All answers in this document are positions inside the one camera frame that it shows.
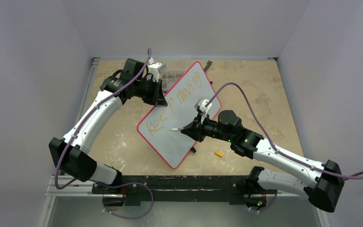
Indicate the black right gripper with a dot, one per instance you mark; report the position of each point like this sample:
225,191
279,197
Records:
197,130

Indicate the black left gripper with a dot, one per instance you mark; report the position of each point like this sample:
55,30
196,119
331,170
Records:
157,98

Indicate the pink framed whiteboard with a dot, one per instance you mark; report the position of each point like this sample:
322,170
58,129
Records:
172,146

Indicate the yellow marker cap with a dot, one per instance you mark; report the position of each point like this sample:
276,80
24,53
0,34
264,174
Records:
218,154

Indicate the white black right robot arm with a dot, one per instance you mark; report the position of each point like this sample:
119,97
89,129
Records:
319,182

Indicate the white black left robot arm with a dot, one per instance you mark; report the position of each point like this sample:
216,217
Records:
70,152

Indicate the clear plastic screw box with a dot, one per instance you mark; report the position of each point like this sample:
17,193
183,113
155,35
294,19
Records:
174,70

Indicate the black metal rod tool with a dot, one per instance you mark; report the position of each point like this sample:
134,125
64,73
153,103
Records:
209,63

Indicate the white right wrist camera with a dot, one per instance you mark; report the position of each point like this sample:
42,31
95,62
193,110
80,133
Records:
203,106

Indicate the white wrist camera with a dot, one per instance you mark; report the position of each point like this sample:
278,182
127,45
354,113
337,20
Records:
155,70
203,106

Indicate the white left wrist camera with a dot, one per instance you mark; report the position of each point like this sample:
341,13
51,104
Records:
155,70

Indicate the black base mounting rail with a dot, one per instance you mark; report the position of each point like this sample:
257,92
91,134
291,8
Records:
233,189

